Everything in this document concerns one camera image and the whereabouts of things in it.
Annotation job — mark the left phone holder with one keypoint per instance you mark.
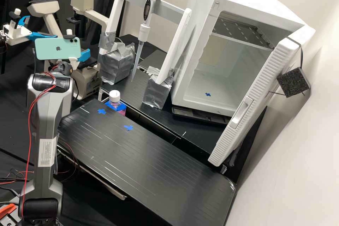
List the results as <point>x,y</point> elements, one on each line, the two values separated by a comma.
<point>15,20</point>

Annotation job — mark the small bottle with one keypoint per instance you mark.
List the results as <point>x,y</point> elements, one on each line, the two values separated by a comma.
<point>115,97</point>

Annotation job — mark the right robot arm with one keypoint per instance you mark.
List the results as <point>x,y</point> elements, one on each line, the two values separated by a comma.
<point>42,120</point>

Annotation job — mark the incubator door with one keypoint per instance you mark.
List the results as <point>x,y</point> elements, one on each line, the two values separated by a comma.
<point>254,104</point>

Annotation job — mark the right wrist camera phone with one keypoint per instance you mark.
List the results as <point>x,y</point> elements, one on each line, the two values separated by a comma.
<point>57,48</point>

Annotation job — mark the black platform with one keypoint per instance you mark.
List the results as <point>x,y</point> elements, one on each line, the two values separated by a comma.
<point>164,120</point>
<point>148,165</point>

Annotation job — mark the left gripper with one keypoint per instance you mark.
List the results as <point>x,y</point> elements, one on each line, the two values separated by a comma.
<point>16,35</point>

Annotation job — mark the white pipette stand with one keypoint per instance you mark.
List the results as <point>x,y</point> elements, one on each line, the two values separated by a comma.
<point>116,6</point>

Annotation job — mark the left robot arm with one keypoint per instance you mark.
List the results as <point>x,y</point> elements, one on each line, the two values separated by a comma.
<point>2,42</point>

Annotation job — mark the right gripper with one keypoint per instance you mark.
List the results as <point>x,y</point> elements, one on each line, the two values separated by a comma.
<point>74,62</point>

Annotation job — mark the cream microscope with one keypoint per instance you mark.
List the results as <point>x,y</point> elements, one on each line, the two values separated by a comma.
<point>87,14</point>

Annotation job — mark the pipette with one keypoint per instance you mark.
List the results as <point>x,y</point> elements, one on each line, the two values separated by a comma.
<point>147,11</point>

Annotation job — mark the blue bottle holder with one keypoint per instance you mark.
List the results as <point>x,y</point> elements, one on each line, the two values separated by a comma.
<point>119,109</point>

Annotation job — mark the white incubator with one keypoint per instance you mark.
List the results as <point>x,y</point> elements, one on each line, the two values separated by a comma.
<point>219,77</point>

